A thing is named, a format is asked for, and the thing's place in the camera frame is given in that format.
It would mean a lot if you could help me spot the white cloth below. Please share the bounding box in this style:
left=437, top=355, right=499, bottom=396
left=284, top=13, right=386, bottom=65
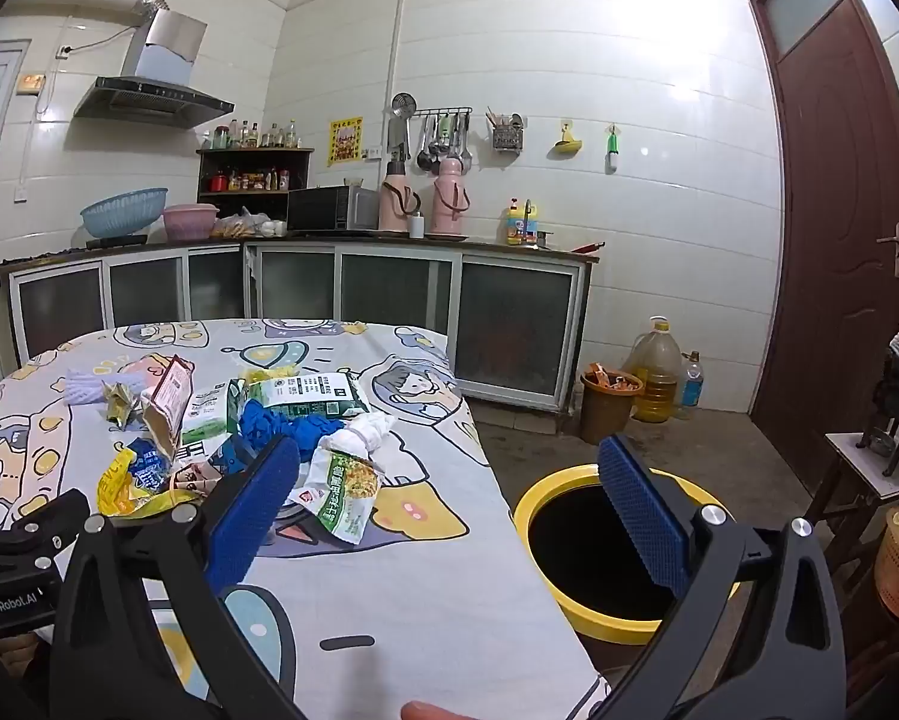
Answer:
left=318, top=412, right=398, bottom=477

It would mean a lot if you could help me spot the steel strainer ladle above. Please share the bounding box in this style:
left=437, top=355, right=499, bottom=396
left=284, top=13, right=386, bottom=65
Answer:
left=387, top=92, right=417, bottom=160

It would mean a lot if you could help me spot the yellow wall poster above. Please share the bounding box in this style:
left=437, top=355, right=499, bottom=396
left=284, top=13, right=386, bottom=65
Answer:
left=329, top=117, right=364, bottom=166

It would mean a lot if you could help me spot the wall chopstick holder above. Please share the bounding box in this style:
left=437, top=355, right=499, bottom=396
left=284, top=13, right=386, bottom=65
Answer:
left=486, top=106, right=527, bottom=153

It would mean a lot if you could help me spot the kitchen counter cabinet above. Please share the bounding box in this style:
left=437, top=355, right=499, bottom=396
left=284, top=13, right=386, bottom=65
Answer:
left=0, top=231, right=602, bottom=415

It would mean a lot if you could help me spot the green white carton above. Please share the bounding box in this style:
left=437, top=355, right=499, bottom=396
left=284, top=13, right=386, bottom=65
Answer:
left=183, top=381, right=248, bottom=445

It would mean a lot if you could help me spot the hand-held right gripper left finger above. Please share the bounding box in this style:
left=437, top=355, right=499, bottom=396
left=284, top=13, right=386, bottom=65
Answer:
left=48, top=433, right=308, bottom=720

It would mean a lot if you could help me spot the green noodle packet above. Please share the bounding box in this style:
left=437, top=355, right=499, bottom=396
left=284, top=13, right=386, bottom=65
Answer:
left=284, top=450, right=386, bottom=545

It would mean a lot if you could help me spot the blue cloth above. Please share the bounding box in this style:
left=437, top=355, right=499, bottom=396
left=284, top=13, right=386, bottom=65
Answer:
left=211, top=399, right=345, bottom=473

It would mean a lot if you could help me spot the white foam fruit net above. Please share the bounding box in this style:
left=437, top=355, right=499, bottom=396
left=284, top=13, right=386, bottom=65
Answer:
left=65, top=366, right=151, bottom=407

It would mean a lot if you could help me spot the small side table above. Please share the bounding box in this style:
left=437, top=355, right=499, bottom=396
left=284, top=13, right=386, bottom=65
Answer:
left=822, top=431, right=899, bottom=575

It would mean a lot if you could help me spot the black microwave oven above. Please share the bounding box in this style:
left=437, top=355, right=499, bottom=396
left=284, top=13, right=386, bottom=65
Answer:
left=286, top=185, right=380, bottom=232

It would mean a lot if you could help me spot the brown paper packet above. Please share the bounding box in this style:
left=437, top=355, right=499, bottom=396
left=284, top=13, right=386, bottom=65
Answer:
left=140, top=355, right=196, bottom=460

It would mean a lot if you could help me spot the blue snack packet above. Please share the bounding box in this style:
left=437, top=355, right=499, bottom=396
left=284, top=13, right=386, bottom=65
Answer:
left=130, top=439, right=175, bottom=492

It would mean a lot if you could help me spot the blue plastic basket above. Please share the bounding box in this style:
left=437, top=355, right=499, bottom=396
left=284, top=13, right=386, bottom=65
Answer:
left=80, top=187, right=169, bottom=238

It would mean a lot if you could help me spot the brown waste bucket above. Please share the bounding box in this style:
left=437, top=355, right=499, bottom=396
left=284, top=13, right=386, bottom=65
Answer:
left=580, top=364, right=645, bottom=445

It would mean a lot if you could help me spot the blue label plastic bottle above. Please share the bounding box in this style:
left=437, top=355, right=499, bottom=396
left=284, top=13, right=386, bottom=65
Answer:
left=680, top=351, right=703, bottom=421

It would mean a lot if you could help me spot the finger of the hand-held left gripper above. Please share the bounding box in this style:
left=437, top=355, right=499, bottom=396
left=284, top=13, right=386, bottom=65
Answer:
left=0, top=489, right=92, bottom=541

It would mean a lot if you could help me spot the rack of hanging utensils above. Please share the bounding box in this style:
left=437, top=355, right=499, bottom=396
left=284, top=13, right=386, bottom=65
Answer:
left=413, top=106, right=473, bottom=172

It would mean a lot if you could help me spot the gold foil wrapper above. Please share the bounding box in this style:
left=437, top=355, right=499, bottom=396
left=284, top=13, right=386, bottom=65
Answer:
left=103, top=379, right=151, bottom=430

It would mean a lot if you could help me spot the pink thermos flask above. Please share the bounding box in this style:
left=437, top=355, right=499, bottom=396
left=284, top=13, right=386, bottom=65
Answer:
left=378, top=160, right=422, bottom=235
left=432, top=157, right=471, bottom=236

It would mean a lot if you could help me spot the yellow rimmed trash bin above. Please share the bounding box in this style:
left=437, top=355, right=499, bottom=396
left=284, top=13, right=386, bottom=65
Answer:
left=513, top=465, right=742, bottom=646

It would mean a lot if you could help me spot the row of condiment bottles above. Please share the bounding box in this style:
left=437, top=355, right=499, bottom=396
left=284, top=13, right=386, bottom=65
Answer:
left=202, top=118, right=302, bottom=151

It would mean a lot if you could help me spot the pink plastic basin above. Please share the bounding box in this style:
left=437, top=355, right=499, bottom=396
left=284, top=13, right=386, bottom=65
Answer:
left=163, top=202, right=220, bottom=241

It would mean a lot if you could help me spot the row of seasoning jars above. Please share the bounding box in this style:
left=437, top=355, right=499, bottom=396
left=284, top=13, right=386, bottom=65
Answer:
left=209, top=167, right=291, bottom=193

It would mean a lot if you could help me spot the yellow detergent bottle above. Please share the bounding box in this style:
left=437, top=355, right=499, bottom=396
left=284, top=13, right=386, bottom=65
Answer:
left=506, top=199, right=540, bottom=246

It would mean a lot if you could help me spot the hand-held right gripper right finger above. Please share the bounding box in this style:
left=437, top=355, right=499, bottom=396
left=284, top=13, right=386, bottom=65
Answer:
left=597, top=435, right=847, bottom=720

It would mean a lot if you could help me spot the cooking oil jug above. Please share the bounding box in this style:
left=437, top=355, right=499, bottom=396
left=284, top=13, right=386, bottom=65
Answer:
left=629, top=319, right=682, bottom=425

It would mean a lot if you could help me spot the white red wrapper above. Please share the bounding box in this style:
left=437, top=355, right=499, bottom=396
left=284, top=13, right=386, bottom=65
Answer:
left=172, top=457, right=229, bottom=500

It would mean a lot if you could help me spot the plastic bag of food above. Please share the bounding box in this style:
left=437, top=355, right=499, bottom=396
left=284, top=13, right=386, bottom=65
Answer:
left=213, top=208, right=289, bottom=240

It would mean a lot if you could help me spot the dark wooden spice shelf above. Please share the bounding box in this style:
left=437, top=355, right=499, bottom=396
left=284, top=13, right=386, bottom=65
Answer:
left=196, top=148, right=315, bottom=220

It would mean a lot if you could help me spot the brown wooden door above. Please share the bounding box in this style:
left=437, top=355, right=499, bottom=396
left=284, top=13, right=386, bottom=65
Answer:
left=749, top=0, right=899, bottom=500

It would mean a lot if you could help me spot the steel range hood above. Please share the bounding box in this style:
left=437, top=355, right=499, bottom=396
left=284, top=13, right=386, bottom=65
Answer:
left=73, top=11, right=236, bottom=128

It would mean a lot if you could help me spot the cartoon printed tablecloth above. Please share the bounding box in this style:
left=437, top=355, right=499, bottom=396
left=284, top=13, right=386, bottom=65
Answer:
left=0, top=319, right=611, bottom=720

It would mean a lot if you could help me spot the large green white bag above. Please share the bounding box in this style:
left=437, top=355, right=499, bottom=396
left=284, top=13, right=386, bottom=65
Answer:
left=239, top=371, right=371, bottom=421

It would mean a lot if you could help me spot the yellow snack packet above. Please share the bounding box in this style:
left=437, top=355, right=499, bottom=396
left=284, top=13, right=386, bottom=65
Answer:
left=97, top=446, right=203, bottom=518

